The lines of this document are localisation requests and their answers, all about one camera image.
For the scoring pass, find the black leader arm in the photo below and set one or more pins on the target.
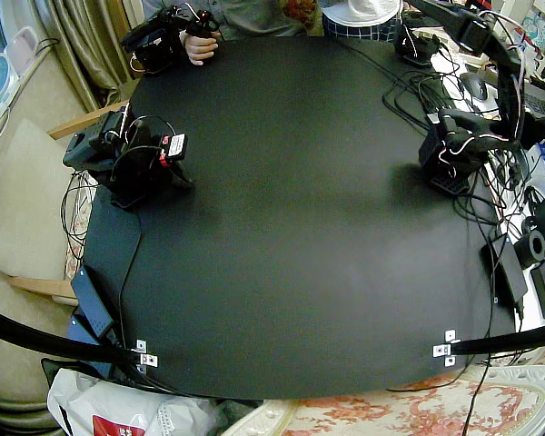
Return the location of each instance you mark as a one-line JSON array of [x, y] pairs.
[[154, 41]]

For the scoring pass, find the black follower arm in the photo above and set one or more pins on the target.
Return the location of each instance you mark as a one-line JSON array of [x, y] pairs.
[[91, 150], [508, 100]]

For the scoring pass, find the person's right hand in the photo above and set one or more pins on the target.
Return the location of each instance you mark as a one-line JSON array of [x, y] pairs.
[[200, 47]]

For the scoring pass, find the black computer mouse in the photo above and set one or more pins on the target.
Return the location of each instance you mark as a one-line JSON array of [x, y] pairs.
[[477, 86]]

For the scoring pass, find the navy checked cloth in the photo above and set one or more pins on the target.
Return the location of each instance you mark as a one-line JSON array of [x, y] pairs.
[[359, 31]]

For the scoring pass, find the wooden chair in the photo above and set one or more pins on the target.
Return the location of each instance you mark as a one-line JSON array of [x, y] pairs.
[[63, 129]]

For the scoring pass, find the black laptop keyboard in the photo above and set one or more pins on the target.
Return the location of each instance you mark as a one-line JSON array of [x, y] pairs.
[[542, 105]]

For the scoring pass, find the large black table mat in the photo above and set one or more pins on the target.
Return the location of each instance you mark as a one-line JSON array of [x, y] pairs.
[[290, 227]]

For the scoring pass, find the beige seat cushion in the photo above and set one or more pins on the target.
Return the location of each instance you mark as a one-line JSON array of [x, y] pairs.
[[27, 204]]

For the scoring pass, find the beige curtain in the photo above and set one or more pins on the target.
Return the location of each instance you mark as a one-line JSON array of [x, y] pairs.
[[77, 50]]

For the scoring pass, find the black power adapter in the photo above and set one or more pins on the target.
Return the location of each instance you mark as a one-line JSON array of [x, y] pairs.
[[91, 300], [79, 333]]

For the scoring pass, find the pale pink box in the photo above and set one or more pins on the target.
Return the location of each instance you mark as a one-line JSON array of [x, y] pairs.
[[25, 45]]

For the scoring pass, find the black curved stand tube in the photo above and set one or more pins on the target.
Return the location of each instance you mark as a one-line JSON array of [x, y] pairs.
[[508, 341], [36, 333]]

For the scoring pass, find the black tape roll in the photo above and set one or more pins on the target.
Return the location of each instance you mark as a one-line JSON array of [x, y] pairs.
[[527, 252]]

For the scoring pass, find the white plastic bag red print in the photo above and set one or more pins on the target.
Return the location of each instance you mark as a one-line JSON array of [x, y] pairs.
[[118, 409]]

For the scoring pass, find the flat black box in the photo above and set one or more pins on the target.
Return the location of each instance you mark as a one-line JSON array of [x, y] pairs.
[[506, 270]]

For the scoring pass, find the floral red white cloth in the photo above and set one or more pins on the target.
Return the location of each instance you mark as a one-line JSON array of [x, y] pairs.
[[413, 409]]

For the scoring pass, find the black camera module white label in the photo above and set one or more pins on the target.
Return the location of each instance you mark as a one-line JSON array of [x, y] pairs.
[[176, 146]]

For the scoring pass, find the small metal bracket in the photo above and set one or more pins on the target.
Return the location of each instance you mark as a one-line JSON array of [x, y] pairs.
[[440, 350], [148, 360], [451, 336], [141, 345], [449, 361]]

